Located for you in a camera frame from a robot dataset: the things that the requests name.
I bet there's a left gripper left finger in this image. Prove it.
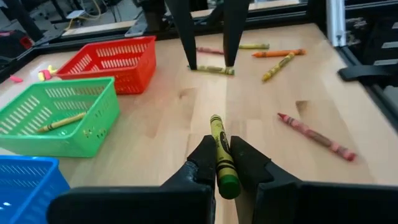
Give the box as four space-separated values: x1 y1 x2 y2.
46 134 218 224

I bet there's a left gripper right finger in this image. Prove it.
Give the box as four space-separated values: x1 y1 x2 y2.
229 135 398 224

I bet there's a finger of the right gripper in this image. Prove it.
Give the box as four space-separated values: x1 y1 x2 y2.
164 0 199 71
222 0 251 68

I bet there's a yellow-green crayon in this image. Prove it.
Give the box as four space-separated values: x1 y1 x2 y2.
210 114 242 200
187 64 236 76
238 43 271 50

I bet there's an orange crayon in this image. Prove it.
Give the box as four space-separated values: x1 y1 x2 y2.
251 48 307 58

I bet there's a red plastic basket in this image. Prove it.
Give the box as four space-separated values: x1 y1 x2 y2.
55 35 157 95

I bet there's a green plastic basket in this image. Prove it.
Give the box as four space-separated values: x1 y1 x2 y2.
0 77 121 158

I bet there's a blue plastic basket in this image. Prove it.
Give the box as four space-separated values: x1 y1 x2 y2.
0 154 71 224

